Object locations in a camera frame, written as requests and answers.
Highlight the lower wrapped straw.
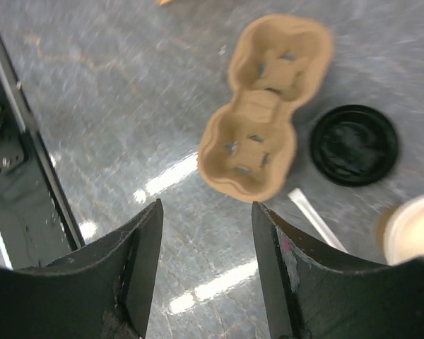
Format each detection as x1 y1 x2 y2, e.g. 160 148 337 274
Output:
288 188 348 254

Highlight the stack of paper cups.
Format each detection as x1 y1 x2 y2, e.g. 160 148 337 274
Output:
375 195 424 266

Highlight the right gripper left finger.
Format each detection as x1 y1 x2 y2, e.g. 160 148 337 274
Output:
0 200 163 338

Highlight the stack of black lids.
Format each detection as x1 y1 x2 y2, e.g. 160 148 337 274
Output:
309 105 401 187

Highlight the cardboard cup carrier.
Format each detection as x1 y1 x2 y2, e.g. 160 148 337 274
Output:
197 14 334 203

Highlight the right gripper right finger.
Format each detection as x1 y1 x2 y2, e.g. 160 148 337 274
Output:
252 202 424 338

